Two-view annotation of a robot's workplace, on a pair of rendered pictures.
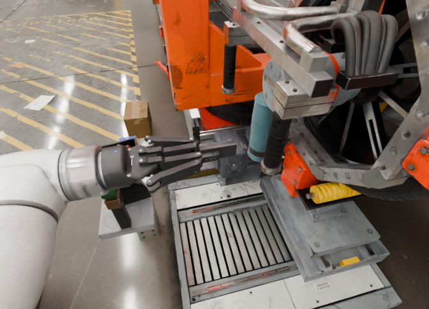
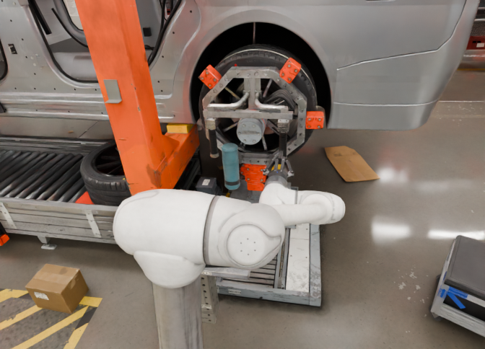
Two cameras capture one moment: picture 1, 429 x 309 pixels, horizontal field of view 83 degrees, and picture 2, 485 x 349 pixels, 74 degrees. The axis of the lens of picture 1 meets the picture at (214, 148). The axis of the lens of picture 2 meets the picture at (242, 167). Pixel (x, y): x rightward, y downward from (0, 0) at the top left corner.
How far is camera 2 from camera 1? 125 cm
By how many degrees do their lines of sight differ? 51
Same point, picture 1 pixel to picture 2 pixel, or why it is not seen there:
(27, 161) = (276, 188)
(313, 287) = (299, 227)
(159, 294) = (267, 317)
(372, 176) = (299, 140)
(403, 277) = not seen: hidden behind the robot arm
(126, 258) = (226, 338)
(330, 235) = not seen: hidden behind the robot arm
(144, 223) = not seen: hidden behind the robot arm
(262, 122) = (235, 159)
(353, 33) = (286, 97)
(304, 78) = (286, 115)
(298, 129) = (241, 155)
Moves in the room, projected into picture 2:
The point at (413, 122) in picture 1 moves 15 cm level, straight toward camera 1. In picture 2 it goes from (301, 114) to (317, 125)
